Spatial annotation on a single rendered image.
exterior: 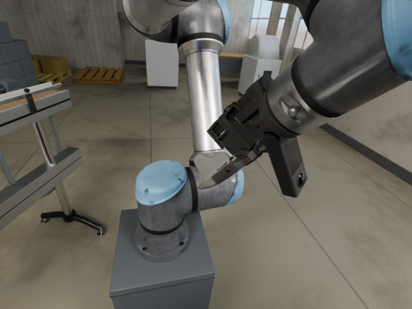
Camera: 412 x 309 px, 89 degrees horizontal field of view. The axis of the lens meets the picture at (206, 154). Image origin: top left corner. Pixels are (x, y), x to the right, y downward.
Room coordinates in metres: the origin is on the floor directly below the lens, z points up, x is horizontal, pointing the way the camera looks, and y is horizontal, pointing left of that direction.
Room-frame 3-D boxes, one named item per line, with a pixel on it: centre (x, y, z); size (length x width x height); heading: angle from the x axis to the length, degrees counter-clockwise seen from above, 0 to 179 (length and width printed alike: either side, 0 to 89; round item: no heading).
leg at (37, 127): (0.97, 0.89, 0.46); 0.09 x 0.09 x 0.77; 83
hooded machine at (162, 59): (5.06, 1.19, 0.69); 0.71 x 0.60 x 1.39; 107
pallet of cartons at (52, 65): (4.56, 3.67, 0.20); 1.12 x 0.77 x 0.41; 16
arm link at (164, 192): (0.38, 0.09, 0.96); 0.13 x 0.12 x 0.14; 114
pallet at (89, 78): (5.22, 2.72, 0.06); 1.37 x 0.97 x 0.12; 15
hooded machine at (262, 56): (4.85, -0.96, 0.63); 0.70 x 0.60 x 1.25; 16
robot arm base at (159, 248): (0.38, 0.10, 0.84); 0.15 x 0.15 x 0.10
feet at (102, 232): (0.97, 0.89, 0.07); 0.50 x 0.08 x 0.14; 83
